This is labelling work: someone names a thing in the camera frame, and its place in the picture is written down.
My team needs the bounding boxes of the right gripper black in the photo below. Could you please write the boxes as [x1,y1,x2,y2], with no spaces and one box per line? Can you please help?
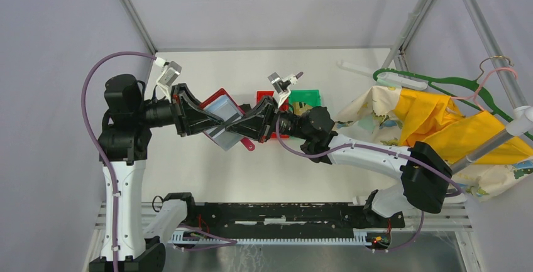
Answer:
[225,95,310,144]

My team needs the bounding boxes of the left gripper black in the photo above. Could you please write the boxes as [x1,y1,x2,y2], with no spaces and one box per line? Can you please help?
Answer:
[135,82,225,136]

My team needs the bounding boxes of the red leather card holder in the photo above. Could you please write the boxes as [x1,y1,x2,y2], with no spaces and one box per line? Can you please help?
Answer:
[200,88,255,151]

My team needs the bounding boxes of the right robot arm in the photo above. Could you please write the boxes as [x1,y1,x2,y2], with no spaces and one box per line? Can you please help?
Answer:
[224,97,452,227]

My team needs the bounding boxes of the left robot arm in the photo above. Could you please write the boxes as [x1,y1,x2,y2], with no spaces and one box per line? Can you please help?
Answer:
[89,74,223,271]

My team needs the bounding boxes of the gold cards in green bin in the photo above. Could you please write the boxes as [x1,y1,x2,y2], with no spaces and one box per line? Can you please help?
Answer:
[291,102,313,116]

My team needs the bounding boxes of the red plastic bin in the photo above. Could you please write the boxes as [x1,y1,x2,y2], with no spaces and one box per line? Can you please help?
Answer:
[255,90,293,139]

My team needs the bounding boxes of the green plastic bin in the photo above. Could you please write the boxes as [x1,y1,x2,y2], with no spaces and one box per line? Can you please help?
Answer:
[288,89,322,107]

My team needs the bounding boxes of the yellow patterned cloth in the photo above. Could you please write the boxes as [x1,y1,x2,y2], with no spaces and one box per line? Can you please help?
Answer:
[332,85,533,203]

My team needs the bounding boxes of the green clothes hanger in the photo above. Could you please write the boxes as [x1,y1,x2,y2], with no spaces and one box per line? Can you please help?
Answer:
[372,68,515,122]

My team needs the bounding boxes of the pink clothes hanger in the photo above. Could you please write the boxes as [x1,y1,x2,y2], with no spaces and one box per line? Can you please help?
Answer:
[452,55,518,102]

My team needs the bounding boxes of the white hanger rack stand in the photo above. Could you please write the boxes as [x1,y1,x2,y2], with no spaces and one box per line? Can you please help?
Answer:
[337,58,533,209]

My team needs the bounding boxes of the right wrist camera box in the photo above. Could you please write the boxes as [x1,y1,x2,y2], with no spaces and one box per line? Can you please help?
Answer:
[267,72,304,108]

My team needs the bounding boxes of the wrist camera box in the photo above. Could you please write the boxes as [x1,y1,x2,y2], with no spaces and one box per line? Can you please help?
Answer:
[267,72,304,108]
[154,57,182,99]

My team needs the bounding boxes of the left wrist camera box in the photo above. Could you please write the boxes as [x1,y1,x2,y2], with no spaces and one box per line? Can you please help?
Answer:
[154,57,182,99]

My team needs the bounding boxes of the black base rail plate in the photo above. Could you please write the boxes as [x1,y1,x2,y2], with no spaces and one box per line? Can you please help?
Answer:
[184,202,405,239]

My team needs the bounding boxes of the white cable duct strip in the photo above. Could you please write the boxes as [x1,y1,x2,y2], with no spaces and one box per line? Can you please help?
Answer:
[168,228,371,247]

